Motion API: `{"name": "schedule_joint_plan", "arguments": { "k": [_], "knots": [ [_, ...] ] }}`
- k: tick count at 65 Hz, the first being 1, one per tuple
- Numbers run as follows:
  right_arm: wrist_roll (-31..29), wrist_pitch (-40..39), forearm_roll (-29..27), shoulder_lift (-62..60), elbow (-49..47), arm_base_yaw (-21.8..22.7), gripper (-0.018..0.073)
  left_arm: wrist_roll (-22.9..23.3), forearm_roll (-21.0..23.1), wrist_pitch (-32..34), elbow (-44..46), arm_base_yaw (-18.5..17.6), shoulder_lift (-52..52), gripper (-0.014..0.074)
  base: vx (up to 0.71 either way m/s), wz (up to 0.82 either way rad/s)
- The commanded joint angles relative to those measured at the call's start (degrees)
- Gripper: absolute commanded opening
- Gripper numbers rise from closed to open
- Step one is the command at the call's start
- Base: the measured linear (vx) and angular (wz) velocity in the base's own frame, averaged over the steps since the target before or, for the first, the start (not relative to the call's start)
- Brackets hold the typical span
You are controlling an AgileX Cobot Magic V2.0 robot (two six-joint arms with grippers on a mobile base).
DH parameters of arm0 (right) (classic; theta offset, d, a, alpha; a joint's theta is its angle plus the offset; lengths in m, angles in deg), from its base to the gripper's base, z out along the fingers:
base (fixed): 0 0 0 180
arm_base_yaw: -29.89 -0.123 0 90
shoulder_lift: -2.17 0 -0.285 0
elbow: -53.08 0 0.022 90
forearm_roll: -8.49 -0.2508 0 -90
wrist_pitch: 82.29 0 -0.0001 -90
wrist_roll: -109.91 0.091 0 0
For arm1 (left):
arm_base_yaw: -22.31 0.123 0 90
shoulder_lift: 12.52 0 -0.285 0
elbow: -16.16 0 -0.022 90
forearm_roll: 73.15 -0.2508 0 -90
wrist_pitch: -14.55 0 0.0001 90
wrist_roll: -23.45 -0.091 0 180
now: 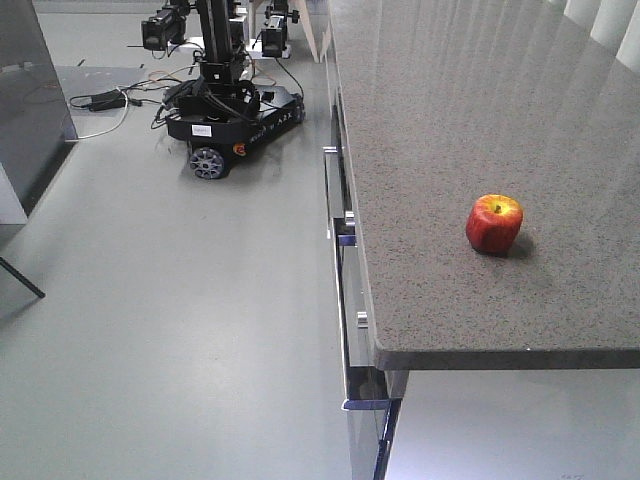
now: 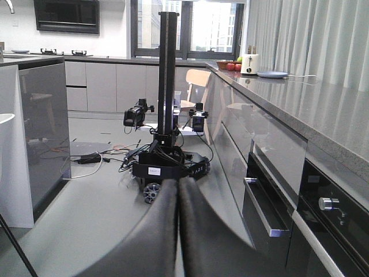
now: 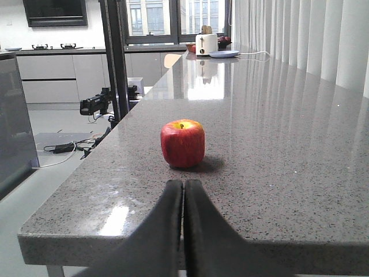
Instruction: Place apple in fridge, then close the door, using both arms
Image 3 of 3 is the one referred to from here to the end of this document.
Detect white power cable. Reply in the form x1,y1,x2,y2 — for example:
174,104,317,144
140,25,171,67
235,50,272,62

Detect black power adapter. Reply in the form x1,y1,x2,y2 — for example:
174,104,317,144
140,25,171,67
43,143,75,154

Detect bowl of red fruit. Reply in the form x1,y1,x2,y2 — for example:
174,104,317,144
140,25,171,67
217,36,232,49

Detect black range hood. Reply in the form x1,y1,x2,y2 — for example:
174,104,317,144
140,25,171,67
23,0,88,27

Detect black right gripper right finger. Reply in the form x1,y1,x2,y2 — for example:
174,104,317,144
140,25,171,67
184,179,294,276

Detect red yellow apple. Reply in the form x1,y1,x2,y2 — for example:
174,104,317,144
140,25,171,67
160,119,205,168

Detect black mobile robot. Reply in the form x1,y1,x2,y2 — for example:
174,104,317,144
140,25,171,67
80,0,133,128

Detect white toaster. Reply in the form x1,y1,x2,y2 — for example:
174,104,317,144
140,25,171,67
195,33,218,56

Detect white sheer curtain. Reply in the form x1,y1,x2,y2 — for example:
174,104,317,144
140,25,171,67
229,1,368,97

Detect light blue plate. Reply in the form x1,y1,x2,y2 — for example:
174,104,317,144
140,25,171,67
209,50,239,58

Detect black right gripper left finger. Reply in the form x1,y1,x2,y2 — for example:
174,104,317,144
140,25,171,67
76,180,183,276

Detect grey kitchen cabinets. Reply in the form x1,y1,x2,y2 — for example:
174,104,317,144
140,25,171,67
17,48,170,108

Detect grey panel cabinet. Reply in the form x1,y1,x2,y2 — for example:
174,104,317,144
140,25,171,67
1,52,39,199

